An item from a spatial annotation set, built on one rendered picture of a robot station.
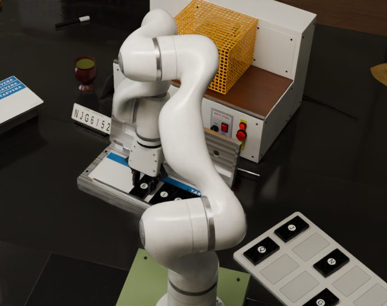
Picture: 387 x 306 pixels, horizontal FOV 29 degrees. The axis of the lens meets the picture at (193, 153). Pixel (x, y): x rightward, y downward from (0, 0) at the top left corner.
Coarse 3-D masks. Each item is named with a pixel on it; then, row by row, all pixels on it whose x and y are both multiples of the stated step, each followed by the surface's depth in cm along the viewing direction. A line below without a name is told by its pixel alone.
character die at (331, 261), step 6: (336, 252) 219; (324, 258) 216; (330, 258) 216; (336, 258) 217; (342, 258) 218; (348, 258) 217; (318, 264) 216; (324, 264) 216; (330, 264) 215; (336, 264) 215; (342, 264) 215; (318, 270) 214; (324, 270) 213; (330, 270) 214; (324, 276) 213
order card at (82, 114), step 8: (72, 112) 256; (80, 112) 254; (88, 112) 253; (96, 112) 252; (80, 120) 255; (88, 120) 254; (96, 120) 253; (104, 120) 251; (96, 128) 253; (104, 128) 252
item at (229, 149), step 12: (120, 132) 241; (132, 132) 241; (216, 132) 225; (216, 144) 227; (228, 144) 224; (240, 144) 221; (216, 156) 229; (228, 156) 226; (216, 168) 231; (228, 168) 228; (228, 180) 229
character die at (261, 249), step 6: (264, 240) 221; (270, 240) 220; (252, 246) 218; (258, 246) 219; (264, 246) 219; (270, 246) 219; (276, 246) 219; (246, 252) 217; (252, 252) 217; (258, 252) 217; (264, 252) 217; (270, 252) 217; (252, 258) 216; (258, 258) 216; (264, 258) 216
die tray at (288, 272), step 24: (312, 240) 222; (240, 264) 216; (264, 264) 216; (288, 264) 216; (312, 264) 216; (360, 264) 217; (288, 288) 210; (312, 288) 210; (336, 288) 210; (360, 288) 211; (384, 288) 211
